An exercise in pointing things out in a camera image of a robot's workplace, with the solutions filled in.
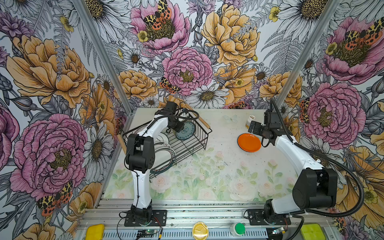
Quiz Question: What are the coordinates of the blue floral patterned plate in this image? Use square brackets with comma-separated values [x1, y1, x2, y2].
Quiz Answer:
[175, 122, 196, 141]

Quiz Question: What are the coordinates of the orange plate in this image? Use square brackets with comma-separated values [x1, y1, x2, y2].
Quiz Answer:
[237, 133, 262, 153]

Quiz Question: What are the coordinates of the black wire dish rack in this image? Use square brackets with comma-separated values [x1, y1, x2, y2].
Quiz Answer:
[118, 104, 212, 178]

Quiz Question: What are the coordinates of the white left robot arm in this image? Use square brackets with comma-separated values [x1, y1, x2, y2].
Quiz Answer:
[125, 102, 194, 225]

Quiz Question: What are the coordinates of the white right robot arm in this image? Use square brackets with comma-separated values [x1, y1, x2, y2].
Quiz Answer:
[248, 110, 338, 224]

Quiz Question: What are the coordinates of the white pill bottle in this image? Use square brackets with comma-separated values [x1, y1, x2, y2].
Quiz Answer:
[246, 115, 255, 129]

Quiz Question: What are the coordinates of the large white back plate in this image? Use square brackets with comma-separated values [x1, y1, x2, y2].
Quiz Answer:
[151, 142, 176, 175]

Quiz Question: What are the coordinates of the green push button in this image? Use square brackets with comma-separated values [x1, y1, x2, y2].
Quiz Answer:
[230, 223, 246, 237]

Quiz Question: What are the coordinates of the lime green sponge block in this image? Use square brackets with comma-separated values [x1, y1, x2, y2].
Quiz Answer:
[301, 224, 326, 240]

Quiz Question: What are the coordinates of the small green circuit board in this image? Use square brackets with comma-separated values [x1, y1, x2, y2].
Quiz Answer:
[136, 230, 158, 239]

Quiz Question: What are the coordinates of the yellow sponge block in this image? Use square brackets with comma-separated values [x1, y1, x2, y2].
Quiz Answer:
[85, 224, 105, 240]

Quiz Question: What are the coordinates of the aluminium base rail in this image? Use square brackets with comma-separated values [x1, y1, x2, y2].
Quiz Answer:
[73, 198, 334, 240]

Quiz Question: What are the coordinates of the black corrugated cable conduit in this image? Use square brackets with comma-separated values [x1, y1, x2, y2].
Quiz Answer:
[269, 97, 365, 218]

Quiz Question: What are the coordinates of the aluminium right corner post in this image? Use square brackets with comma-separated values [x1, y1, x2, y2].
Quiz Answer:
[275, 0, 341, 110]

